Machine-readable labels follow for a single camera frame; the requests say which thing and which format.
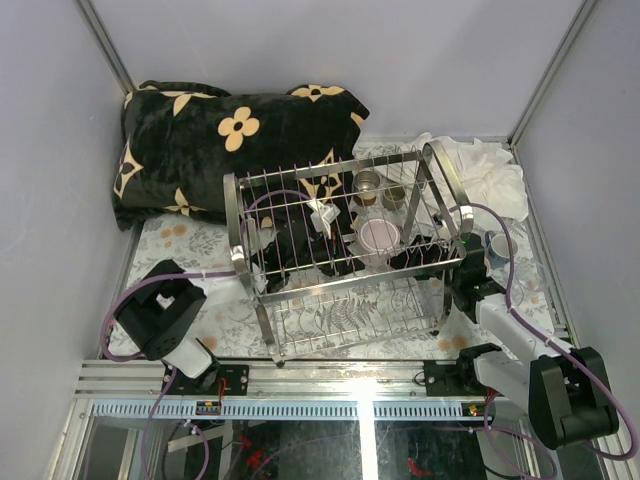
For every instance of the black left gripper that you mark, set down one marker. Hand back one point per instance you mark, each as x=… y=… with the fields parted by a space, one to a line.
x=341 y=260

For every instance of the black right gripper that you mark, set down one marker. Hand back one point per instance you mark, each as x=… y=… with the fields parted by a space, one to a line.
x=416 y=255

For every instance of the grey textured coffee mug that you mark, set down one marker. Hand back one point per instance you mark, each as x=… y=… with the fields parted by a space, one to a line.
x=499 y=249

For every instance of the stainless steel dish rack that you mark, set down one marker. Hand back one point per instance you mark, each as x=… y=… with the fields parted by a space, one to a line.
x=258 y=206

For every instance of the clear glass tumbler front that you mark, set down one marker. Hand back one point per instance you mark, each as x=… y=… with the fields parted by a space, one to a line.
x=532 y=280

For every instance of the pink mug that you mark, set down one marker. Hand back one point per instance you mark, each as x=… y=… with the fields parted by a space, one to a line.
x=377 y=241

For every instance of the olive beige mug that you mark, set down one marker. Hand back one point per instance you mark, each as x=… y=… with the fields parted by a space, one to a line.
x=393 y=197

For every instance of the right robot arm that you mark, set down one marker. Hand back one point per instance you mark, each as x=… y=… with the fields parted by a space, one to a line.
x=560 y=387

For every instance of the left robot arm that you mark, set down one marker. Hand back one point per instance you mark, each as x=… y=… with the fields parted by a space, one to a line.
x=152 y=318

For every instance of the floral patterned table mat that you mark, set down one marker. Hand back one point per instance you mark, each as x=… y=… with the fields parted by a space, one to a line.
x=388 y=321

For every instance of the white crumpled cloth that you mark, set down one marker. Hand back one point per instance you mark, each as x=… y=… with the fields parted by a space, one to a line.
x=487 y=173

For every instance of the black floral plush blanket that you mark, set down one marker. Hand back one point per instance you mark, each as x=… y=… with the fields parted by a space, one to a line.
x=182 y=138

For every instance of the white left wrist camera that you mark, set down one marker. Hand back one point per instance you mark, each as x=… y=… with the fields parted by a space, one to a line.
x=323 y=215

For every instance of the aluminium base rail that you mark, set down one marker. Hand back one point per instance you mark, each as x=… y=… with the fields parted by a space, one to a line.
x=301 y=390

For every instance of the right aluminium frame post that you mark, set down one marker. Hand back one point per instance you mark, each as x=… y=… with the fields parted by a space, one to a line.
x=583 y=15

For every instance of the aluminium frame post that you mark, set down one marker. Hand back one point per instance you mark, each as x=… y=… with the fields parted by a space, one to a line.
x=100 y=34
x=583 y=15

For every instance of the left aluminium frame post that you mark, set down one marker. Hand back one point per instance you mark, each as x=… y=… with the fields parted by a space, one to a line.
x=100 y=34

